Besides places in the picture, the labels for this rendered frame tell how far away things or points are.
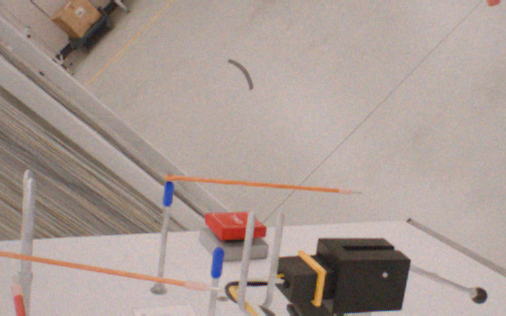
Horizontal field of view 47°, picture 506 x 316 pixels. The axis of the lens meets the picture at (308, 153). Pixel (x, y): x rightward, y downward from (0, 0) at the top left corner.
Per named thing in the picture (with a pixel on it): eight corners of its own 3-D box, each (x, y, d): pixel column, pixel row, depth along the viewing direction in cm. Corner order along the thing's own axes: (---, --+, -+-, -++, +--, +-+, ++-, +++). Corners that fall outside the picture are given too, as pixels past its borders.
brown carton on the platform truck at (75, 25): (91, 17, 756) (69, -4, 737) (103, 14, 711) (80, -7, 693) (71, 39, 745) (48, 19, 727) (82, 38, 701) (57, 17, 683)
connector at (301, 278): (349, 296, 41) (353, 270, 40) (286, 303, 38) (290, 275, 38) (329, 278, 43) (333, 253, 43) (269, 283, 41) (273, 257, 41)
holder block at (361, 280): (402, 311, 42) (412, 259, 41) (331, 315, 40) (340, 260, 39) (375, 285, 46) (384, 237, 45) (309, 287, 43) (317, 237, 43)
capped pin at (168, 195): (171, 292, 50) (183, 173, 48) (155, 296, 49) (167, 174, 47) (162, 285, 51) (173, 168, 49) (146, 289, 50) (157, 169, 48)
